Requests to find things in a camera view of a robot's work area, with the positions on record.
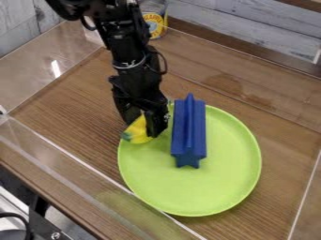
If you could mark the yellow toy banana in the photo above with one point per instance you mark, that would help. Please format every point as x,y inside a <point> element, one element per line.
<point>135,133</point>

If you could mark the yellow labelled tin can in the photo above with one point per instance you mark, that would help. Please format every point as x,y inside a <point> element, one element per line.
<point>154,10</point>

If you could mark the green round plate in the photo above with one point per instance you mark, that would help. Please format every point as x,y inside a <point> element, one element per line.
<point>194,192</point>

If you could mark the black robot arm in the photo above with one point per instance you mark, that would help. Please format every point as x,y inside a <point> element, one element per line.
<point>117,21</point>

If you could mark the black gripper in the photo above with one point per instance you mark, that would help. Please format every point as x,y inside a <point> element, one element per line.
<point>136,94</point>

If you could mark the black metal table bracket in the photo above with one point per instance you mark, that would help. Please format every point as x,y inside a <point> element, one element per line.
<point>43,230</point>

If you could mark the clear acrylic front wall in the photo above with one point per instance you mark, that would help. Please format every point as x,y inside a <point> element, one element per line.
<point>81,191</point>

